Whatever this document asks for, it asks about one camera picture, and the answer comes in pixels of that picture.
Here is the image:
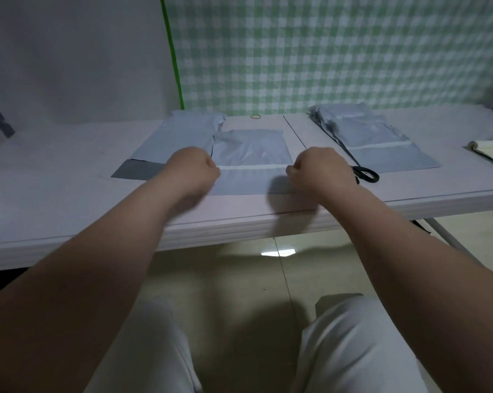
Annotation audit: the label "person's right hand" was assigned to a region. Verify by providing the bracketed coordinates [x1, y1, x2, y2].
[286, 147, 357, 198]

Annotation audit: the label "person's left hand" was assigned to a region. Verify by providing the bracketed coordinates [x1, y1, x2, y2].
[164, 146, 222, 197]

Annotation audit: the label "grey mailer bag white strip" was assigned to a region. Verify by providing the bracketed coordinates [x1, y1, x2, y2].
[207, 129, 294, 196]

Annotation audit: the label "person's left forearm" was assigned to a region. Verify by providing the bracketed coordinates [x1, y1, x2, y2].
[0, 159, 214, 393]

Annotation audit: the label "person's right forearm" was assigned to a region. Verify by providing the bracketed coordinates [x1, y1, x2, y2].
[312, 176, 493, 393]

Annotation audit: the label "grey mailer bag dark flap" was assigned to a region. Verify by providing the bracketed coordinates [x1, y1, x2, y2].
[111, 110, 227, 180]

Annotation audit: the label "stack of grey mailers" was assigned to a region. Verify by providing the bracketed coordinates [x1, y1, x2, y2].
[307, 102, 442, 173]

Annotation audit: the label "green checked cloth backdrop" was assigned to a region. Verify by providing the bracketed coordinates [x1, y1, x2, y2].
[160, 0, 493, 116]

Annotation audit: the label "green tape strip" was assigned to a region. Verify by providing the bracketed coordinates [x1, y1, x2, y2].
[159, 0, 186, 110]

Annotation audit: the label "white metal table leg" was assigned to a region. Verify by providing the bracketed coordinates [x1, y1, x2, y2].
[412, 217, 493, 270]

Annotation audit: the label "white trousers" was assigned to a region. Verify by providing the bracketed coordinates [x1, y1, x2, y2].
[84, 294, 440, 393]

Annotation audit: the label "cream paper notepad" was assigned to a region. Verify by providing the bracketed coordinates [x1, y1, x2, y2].
[465, 139, 493, 174]

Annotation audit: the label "black handled scissors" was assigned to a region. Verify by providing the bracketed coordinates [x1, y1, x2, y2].
[351, 164, 380, 185]

